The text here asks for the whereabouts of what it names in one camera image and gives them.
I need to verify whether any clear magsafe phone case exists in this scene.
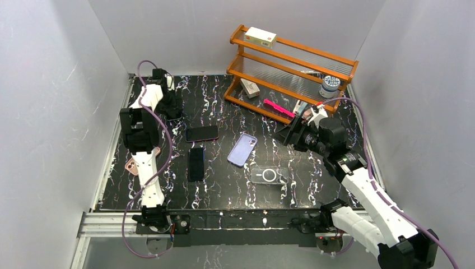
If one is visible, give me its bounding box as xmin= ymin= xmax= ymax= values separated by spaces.
xmin=250 ymin=166 xmax=288 ymax=185

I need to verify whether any white cardboard box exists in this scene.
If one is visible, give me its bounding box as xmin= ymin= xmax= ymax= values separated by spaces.
xmin=243 ymin=27 xmax=277 ymax=49

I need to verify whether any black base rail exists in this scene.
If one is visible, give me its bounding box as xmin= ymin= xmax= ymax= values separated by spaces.
xmin=133 ymin=210 xmax=357 ymax=248

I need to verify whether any pink cased phone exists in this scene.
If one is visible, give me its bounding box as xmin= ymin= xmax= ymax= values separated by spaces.
xmin=125 ymin=147 xmax=161 ymax=176

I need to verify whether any black smartphone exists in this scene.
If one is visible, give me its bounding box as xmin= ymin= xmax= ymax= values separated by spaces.
xmin=188 ymin=147 xmax=205 ymax=182

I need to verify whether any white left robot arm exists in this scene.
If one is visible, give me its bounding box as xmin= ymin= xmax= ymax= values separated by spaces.
xmin=119 ymin=68 xmax=183 ymax=229

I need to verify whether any blue white jar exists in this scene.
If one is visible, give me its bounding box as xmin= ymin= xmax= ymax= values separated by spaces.
xmin=319 ymin=75 xmax=341 ymax=99

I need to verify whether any pink comb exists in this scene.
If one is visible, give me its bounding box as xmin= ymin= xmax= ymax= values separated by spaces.
xmin=264 ymin=99 xmax=295 ymax=118

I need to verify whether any light blue stapler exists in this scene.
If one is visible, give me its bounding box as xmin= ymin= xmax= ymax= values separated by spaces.
xmin=292 ymin=100 xmax=308 ymax=115

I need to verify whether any small grey box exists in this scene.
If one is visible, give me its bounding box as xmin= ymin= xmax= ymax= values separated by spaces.
xmin=240 ymin=78 xmax=260 ymax=99

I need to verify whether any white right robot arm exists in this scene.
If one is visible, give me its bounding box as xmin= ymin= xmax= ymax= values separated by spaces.
xmin=274 ymin=118 xmax=438 ymax=268

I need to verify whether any lilac phone case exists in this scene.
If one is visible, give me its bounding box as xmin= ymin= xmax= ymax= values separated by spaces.
xmin=227 ymin=133 xmax=257 ymax=167

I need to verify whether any purple-edged smartphone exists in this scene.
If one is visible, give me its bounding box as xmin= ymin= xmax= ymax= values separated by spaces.
xmin=185 ymin=126 xmax=219 ymax=142

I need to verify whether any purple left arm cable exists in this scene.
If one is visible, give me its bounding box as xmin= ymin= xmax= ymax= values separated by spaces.
xmin=122 ymin=60 xmax=174 ymax=259

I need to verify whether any orange wooden shelf rack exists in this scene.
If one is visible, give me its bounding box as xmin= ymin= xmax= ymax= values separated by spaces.
xmin=224 ymin=25 xmax=359 ymax=124

